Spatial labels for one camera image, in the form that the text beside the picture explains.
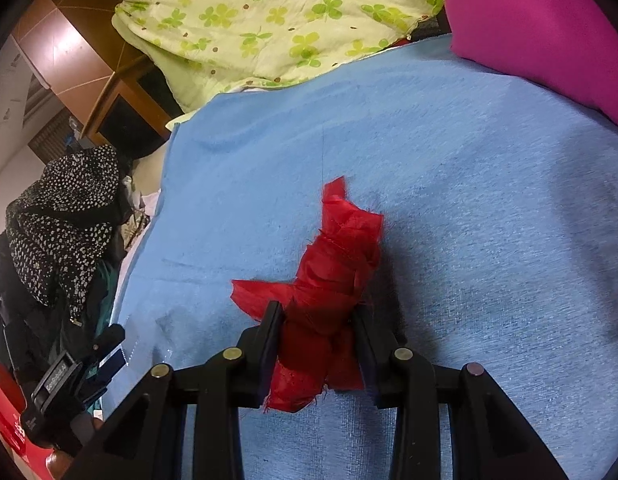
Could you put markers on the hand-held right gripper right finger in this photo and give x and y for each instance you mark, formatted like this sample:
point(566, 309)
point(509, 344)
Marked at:
point(371, 365)

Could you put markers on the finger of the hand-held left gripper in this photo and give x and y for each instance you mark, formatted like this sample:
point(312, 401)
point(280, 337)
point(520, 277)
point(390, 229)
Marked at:
point(109, 337)
point(111, 366)

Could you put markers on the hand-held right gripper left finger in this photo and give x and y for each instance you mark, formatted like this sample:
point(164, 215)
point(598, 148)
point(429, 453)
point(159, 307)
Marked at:
point(271, 360)

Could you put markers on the red cloth scrap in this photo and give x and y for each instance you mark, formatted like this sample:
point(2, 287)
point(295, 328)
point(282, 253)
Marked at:
point(329, 285)

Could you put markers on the person's left hand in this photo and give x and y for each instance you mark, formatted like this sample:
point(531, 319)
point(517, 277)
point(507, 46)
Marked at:
point(61, 464)

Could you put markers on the red box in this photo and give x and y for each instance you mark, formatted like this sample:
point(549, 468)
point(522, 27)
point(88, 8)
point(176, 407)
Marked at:
point(4, 420)

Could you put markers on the pile of dark clothes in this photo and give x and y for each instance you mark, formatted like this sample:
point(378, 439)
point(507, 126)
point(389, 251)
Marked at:
point(19, 320)

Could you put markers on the black and white speckled garment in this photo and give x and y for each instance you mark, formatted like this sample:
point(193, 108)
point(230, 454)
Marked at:
point(64, 220)

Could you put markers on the light blue blanket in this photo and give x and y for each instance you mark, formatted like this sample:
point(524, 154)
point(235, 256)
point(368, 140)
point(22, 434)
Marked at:
point(464, 185)

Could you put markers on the dark slatted panel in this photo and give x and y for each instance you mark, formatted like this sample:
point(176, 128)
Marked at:
point(54, 140)

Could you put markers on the wooden nightstand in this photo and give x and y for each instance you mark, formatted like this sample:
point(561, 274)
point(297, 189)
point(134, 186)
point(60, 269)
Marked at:
point(119, 110)

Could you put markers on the wooden cabinet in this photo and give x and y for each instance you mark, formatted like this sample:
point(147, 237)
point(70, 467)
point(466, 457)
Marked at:
point(69, 45)

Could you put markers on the green clover print quilt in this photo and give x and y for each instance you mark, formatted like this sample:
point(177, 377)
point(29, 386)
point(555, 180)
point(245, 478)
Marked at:
point(264, 25)

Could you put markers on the magenta pillow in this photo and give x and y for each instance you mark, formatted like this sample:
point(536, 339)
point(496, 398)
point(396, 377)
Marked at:
point(539, 25)

